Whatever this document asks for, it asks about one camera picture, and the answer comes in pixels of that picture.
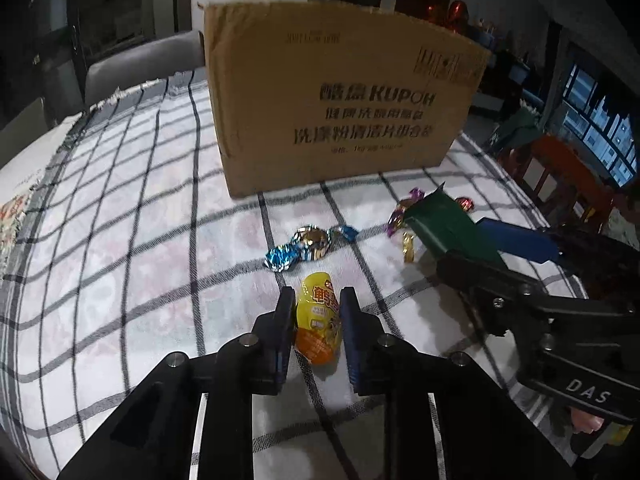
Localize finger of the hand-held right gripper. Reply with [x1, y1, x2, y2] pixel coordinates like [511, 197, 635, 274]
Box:
[476, 216, 640, 301]
[436, 250, 640, 337]

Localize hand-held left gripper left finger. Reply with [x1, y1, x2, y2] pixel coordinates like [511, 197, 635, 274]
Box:
[56, 286, 298, 480]

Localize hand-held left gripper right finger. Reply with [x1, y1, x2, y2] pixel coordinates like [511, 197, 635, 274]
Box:
[338, 286, 578, 480]

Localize yellow orange snack packet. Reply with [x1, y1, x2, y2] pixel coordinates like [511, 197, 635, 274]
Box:
[294, 270, 345, 367]

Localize dark green snack packet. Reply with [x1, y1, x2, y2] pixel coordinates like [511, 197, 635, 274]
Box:
[402, 184, 506, 269]

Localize brown cardboard box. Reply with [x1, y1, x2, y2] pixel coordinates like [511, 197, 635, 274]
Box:
[202, 0, 494, 199]

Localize person's right hand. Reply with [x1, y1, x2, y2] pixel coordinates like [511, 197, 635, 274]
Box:
[566, 403, 615, 459]

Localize blue gold wrapped candy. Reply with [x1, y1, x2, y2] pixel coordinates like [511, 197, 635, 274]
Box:
[263, 224, 360, 274]

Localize red brown wooden chair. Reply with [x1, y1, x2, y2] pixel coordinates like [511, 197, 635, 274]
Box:
[499, 132, 619, 222]

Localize dark green cloth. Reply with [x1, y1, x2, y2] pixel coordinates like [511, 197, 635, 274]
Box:
[487, 107, 544, 152]

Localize purple wrapped candy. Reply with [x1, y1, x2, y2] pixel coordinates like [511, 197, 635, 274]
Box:
[387, 187, 426, 236]

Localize window with city view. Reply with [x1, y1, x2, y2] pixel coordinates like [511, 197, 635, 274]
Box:
[556, 61, 640, 189]

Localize red foil balloons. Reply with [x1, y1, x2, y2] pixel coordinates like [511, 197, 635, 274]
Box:
[424, 0, 471, 29]

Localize grey upholstered chair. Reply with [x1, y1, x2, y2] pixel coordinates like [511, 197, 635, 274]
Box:
[0, 96, 52, 163]
[83, 29, 207, 112]

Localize white patterned table mat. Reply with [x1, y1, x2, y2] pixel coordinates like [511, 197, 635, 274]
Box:
[0, 122, 73, 243]

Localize dark framed sliding glass door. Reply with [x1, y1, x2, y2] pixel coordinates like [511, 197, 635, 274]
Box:
[0, 0, 197, 63]

